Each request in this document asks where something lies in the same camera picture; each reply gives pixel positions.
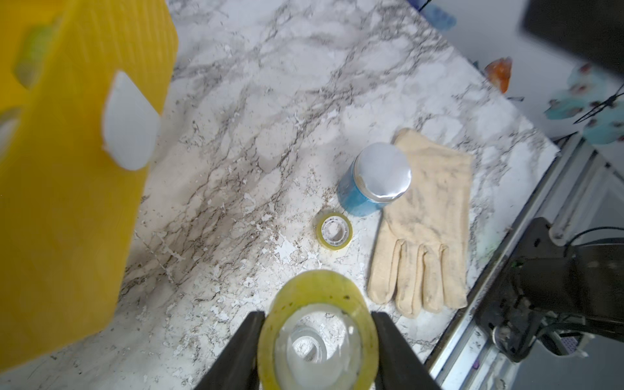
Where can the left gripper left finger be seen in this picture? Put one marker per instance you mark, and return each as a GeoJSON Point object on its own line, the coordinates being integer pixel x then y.
{"type": "Point", "coordinates": [237, 365]}

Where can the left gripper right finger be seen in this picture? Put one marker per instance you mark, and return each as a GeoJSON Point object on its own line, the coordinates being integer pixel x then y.
{"type": "Point", "coordinates": [399, 367]}

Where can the yellow-green tape roll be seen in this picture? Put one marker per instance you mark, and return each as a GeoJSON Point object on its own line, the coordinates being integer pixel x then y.
{"type": "Point", "coordinates": [334, 231]}
{"type": "Point", "coordinates": [332, 305]}

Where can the yellow top drawer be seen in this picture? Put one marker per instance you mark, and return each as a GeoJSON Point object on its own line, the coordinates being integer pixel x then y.
{"type": "Point", "coordinates": [83, 88]}

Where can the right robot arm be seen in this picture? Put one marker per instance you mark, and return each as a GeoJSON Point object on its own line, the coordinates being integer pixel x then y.
{"type": "Point", "coordinates": [546, 292]}

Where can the clear tape roll top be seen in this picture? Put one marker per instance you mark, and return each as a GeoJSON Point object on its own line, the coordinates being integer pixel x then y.
{"type": "Point", "coordinates": [309, 345]}

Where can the cream work glove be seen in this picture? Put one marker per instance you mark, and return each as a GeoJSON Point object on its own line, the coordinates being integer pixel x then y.
{"type": "Point", "coordinates": [420, 254]}

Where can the aluminium front rail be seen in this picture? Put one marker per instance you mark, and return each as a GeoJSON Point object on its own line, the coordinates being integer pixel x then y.
{"type": "Point", "coordinates": [578, 189]}

